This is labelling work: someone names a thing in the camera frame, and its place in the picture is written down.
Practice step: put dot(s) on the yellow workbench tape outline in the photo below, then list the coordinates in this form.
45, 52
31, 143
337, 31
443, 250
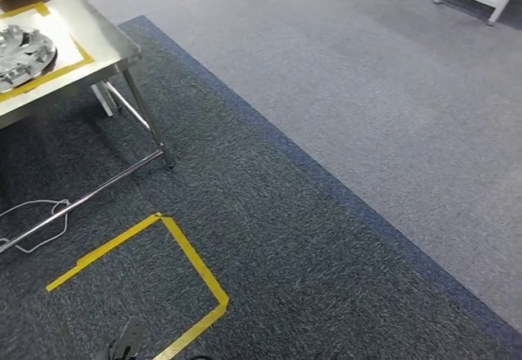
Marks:
53, 73

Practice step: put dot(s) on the steel workbench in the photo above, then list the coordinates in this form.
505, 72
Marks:
97, 38

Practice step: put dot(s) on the long grey plastic part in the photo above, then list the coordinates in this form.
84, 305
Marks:
24, 54

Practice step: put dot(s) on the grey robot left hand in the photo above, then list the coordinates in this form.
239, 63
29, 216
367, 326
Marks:
132, 338

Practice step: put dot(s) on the yellow floor tape strip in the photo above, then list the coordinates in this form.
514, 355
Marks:
195, 265

